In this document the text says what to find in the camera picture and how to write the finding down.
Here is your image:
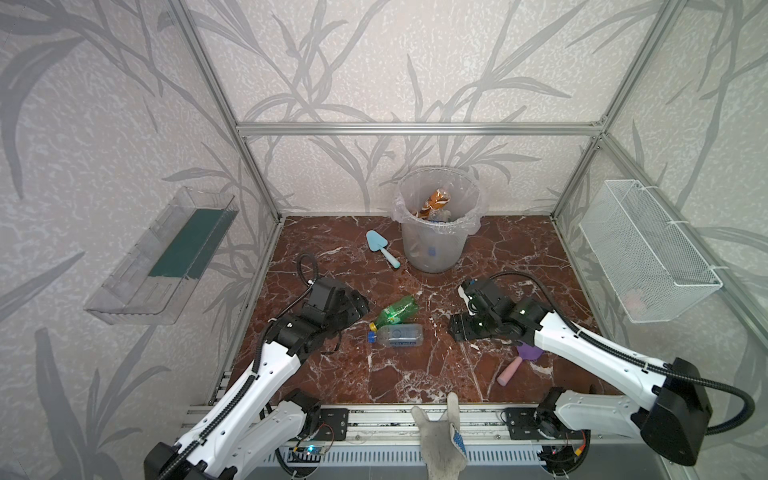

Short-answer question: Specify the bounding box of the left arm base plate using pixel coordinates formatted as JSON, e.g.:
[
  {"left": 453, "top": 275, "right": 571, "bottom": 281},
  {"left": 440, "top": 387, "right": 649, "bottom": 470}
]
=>
[{"left": 286, "top": 390, "right": 350, "bottom": 441}]

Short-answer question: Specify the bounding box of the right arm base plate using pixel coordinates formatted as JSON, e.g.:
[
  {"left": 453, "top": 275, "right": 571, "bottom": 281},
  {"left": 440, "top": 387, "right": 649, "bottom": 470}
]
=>
[{"left": 501, "top": 407, "right": 581, "bottom": 441}]

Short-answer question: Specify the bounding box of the light blue plastic trowel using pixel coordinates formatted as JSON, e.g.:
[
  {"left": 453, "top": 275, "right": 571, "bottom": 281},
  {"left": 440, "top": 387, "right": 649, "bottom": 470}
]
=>
[{"left": 366, "top": 230, "right": 401, "bottom": 269}]

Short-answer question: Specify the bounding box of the brown Nescafe bottle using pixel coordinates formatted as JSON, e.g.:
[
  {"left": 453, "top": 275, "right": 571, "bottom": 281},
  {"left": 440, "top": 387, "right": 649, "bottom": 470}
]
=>
[{"left": 417, "top": 188, "right": 450, "bottom": 219}]

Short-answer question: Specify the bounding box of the green Sprite bottle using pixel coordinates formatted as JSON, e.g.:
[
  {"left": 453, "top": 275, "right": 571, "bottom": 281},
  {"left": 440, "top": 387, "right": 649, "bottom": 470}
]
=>
[{"left": 369, "top": 295, "right": 419, "bottom": 332}]

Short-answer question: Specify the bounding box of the green circuit board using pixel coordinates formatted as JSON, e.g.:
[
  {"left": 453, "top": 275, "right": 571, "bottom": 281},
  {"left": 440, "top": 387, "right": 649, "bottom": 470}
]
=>
[{"left": 285, "top": 443, "right": 333, "bottom": 463}]

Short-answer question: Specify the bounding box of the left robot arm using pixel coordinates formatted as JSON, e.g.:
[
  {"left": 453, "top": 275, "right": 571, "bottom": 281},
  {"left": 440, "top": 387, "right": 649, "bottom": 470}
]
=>
[{"left": 143, "top": 277, "right": 370, "bottom": 479}]

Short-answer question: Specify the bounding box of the white wire mesh basket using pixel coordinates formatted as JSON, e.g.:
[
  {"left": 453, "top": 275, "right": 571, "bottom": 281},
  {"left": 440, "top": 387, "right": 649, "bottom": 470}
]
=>
[{"left": 580, "top": 179, "right": 723, "bottom": 324}]

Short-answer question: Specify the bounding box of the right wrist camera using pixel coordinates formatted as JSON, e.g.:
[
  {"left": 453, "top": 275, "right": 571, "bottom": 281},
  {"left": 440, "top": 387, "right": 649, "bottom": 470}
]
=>
[{"left": 457, "top": 285, "right": 477, "bottom": 316}]

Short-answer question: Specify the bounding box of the grey mesh waste bin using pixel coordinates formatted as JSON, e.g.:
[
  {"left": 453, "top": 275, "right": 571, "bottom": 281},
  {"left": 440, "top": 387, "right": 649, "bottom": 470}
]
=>
[{"left": 391, "top": 166, "right": 488, "bottom": 273}]

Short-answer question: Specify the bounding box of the clear plastic bin liner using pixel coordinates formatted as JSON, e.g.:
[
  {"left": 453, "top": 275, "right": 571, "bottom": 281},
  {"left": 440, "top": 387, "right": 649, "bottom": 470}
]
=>
[{"left": 391, "top": 166, "right": 489, "bottom": 235}]

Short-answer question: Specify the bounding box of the clear acrylic wall shelf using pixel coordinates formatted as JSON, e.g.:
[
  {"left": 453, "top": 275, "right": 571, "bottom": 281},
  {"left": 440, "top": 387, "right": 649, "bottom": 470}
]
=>
[{"left": 84, "top": 187, "right": 239, "bottom": 326}]

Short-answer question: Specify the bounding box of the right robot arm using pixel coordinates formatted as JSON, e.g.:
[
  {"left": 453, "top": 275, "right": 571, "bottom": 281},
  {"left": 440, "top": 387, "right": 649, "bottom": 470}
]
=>
[{"left": 449, "top": 276, "right": 756, "bottom": 466}]

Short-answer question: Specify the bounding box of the aluminium front rail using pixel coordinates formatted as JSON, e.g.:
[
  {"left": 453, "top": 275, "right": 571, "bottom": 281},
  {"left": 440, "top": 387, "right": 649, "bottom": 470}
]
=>
[{"left": 176, "top": 403, "right": 661, "bottom": 448}]

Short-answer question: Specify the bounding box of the white knitted work glove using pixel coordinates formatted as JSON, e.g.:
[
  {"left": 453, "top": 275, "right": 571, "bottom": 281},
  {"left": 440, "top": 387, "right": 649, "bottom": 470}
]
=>
[{"left": 411, "top": 392, "right": 467, "bottom": 480}]

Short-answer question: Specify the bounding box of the clear water bottle blue cap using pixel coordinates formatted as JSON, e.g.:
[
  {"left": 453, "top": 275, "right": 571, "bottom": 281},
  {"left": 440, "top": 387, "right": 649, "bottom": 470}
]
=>
[{"left": 367, "top": 323, "right": 424, "bottom": 348}]

